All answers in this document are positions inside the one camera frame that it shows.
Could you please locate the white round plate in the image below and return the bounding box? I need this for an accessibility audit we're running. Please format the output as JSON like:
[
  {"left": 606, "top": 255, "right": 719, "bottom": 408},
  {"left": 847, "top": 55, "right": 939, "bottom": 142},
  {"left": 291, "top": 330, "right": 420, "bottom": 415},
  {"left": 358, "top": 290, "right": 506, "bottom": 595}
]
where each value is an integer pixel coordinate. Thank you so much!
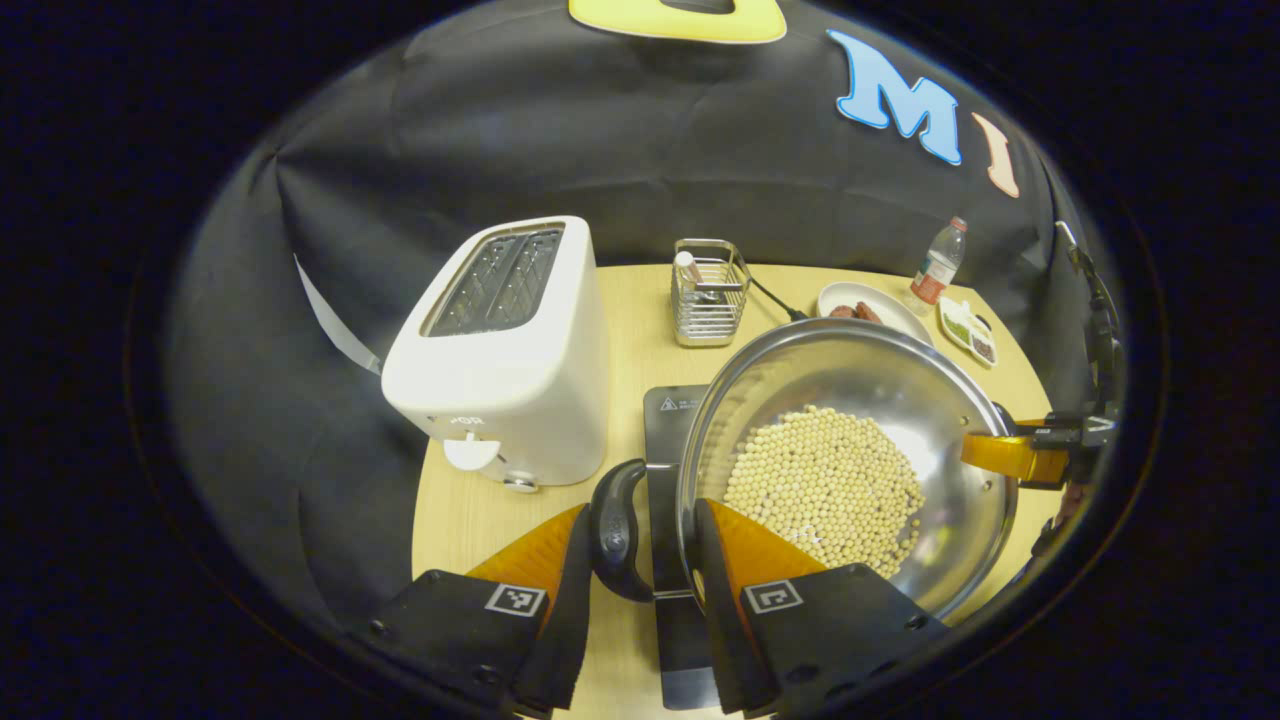
[{"left": 817, "top": 281, "right": 933, "bottom": 346}]

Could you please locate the pile of soybeans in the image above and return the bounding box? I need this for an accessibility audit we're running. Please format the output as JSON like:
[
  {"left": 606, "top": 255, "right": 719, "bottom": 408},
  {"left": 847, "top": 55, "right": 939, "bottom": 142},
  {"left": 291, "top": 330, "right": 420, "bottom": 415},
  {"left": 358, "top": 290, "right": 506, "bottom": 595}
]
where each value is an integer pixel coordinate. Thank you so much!
[{"left": 722, "top": 405, "right": 927, "bottom": 581}]

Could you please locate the white toaster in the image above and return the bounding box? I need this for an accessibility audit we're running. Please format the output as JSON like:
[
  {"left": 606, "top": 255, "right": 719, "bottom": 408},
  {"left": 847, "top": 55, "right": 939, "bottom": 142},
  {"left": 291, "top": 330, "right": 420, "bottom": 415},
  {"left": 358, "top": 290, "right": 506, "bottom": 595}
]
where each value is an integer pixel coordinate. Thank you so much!
[{"left": 381, "top": 215, "right": 609, "bottom": 494}]

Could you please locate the white power cord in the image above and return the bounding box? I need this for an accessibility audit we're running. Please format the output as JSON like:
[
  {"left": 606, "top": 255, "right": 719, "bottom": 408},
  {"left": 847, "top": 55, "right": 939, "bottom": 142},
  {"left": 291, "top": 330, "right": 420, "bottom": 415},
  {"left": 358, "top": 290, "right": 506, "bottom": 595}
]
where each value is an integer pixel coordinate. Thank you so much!
[{"left": 293, "top": 255, "right": 383, "bottom": 376}]

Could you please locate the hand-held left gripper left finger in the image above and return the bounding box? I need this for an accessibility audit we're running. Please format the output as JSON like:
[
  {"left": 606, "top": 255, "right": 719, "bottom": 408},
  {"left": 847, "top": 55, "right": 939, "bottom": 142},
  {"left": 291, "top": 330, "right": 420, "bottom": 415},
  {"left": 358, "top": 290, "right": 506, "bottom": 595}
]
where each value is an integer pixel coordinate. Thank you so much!
[{"left": 345, "top": 502, "right": 598, "bottom": 719}]

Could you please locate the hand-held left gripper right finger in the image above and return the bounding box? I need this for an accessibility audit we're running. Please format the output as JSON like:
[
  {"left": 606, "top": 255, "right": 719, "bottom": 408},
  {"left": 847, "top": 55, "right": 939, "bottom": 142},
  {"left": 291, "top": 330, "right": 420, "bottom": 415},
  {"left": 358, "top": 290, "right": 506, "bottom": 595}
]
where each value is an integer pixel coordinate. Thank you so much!
[{"left": 693, "top": 497, "right": 951, "bottom": 719}]

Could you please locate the metal wire utensil basket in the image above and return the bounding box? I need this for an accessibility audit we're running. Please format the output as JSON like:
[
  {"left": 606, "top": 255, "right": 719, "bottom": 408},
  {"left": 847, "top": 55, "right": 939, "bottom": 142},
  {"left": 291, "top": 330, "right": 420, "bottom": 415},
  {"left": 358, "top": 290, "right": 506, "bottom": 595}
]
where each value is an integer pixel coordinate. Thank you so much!
[{"left": 670, "top": 238, "right": 751, "bottom": 348}]

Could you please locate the clear plastic water bottle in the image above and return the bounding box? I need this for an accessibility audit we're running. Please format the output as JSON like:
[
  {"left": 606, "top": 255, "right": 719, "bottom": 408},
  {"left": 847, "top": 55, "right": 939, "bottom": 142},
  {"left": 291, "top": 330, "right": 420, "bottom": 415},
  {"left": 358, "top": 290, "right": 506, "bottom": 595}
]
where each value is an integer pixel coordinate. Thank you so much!
[{"left": 908, "top": 216, "right": 969, "bottom": 306}]

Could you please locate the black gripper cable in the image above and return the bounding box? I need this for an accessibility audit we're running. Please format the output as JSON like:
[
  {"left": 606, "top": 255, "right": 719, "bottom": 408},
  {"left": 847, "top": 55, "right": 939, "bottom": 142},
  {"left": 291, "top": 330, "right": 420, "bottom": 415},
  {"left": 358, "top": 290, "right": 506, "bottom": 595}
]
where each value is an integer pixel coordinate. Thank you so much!
[{"left": 1055, "top": 220, "right": 1123, "bottom": 416}]

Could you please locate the black backdrop cloth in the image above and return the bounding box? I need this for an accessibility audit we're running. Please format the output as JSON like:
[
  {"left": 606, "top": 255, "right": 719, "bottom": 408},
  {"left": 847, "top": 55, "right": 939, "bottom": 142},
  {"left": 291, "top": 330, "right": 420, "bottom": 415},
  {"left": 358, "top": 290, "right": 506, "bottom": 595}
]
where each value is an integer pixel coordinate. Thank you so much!
[{"left": 165, "top": 0, "right": 1126, "bottom": 641}]

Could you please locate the black power cable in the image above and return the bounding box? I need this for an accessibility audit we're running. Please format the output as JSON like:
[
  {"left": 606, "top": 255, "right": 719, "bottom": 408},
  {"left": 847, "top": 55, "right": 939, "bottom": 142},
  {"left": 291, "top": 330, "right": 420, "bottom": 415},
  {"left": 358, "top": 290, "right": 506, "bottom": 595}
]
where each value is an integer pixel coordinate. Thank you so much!
[{"left": 748, "top": 275, "right": 809, "bottom": 323}]

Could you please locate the striped straw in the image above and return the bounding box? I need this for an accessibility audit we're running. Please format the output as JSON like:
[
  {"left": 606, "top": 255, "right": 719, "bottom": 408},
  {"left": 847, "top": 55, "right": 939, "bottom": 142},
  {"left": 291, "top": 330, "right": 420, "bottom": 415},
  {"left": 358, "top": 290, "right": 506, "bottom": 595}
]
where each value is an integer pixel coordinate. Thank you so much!
[{"left": 675, "top": 250, "right": 716, "bottom": 301}]

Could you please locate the black induction cooktop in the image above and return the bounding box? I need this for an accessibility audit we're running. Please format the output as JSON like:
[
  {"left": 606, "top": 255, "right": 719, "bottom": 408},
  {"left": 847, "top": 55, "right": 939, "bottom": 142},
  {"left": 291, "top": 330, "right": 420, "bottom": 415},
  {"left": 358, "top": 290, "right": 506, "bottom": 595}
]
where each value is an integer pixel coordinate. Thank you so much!
[{"left": 642, "top": 385, "right": 746, "bottom": 713}]

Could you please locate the white divided dish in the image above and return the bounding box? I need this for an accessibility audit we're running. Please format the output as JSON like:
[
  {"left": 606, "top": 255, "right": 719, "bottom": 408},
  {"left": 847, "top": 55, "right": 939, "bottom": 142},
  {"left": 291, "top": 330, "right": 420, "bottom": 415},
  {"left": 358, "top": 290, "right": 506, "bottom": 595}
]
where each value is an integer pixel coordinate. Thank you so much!
[{"left": 937, "top": 296, "right": 999, "bottom": 368}]

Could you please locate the stainless steel pot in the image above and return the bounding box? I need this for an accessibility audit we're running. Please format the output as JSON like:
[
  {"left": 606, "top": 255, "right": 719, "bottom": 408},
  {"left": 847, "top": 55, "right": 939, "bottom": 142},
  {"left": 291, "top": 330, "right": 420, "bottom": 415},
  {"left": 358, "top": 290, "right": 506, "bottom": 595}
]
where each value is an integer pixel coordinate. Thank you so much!
[{"left": 590, "top": 318, "right": 1021, "bottom": 623}]

